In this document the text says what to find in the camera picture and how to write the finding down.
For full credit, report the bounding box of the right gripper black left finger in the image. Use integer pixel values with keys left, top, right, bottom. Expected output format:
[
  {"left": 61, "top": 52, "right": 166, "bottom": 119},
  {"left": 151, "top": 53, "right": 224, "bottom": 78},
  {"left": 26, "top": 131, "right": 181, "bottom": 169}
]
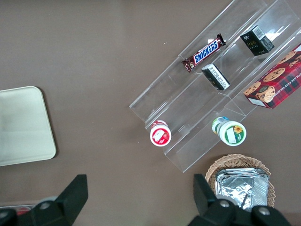
[{"left": 30, "top": 174, "right": 89, "bottom": 226}]

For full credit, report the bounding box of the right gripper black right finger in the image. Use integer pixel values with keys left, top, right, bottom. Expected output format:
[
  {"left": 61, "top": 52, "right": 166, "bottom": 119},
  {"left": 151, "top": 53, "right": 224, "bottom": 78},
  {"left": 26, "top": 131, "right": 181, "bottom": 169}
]
[{"left": 188, "top": 174, "right": 238, "bottom": 226}]

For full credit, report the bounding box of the light wicker basket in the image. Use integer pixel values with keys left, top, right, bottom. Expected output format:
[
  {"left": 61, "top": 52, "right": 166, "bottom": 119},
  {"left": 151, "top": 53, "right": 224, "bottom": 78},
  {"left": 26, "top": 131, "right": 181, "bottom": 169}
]
[{"left": 205, "top": 153, "right": 276, "bottom": 212}]

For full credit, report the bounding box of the beige plastic tray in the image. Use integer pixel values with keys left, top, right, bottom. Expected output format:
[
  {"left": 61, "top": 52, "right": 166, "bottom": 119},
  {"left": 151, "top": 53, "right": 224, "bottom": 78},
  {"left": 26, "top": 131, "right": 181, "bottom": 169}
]
[{"left": 0, "top": 85, "right": 57, "bottom": 167}]

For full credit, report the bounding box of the green lid yogurt cup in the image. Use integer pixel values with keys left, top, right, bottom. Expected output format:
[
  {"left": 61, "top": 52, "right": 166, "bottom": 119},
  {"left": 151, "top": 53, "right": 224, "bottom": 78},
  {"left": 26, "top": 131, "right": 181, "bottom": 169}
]
[{"left": 211, "top": 116, "right": 247, "bottom": 147}]

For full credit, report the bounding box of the red lid yogurt cup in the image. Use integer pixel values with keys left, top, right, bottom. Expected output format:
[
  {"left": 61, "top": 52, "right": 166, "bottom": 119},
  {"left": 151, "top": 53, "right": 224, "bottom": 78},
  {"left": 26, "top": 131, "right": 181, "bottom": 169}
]
[{"left": 150, "top": 119, "right": 172, "bottom": 147}]

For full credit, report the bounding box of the clear acrylic stepped shelf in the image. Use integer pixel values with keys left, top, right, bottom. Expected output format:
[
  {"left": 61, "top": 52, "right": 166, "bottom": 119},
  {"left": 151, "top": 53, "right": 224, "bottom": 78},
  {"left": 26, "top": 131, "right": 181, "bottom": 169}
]
[{"left": 128, "top": 0, "right": 301, "bottom": 174}]

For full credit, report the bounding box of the small black carton box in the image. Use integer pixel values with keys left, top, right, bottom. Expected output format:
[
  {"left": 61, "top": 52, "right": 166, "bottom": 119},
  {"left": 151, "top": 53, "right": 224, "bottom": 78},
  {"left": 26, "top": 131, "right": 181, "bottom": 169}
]
[
  {"left": 201, "top": 63, "right": 231, "bottom": 91},
  {"left": 239, "top": 25, "right": 275, "bottom": 57}
]

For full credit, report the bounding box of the red tartan cookie box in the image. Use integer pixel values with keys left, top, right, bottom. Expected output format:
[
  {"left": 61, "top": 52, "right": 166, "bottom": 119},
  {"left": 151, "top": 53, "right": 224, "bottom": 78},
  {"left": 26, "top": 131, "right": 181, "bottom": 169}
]
[{"left": 243, "top": 43, "right": 301, "bottom": 110}]

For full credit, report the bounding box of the Snickers chocolate bar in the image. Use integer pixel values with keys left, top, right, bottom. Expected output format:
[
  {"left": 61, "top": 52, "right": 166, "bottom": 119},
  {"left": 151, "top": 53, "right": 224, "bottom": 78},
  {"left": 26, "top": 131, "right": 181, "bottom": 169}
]
[{"left": 181, "top": 33, "right": 227, "bottom": 74}]

